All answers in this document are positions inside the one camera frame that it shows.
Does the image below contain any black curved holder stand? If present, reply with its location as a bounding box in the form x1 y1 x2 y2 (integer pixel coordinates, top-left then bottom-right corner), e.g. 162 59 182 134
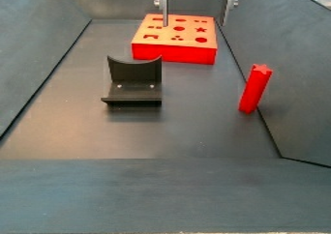
102 57 163 104

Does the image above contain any red star prism peg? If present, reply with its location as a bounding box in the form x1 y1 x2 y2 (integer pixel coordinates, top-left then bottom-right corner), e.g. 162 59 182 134
238 64 273 114

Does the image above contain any red shape sorter board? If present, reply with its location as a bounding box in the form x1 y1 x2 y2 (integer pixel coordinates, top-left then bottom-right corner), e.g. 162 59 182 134
131 14 218 65

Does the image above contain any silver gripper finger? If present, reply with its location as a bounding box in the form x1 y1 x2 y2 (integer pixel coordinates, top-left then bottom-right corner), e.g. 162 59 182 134
154 0 169 27
222 0 237 25

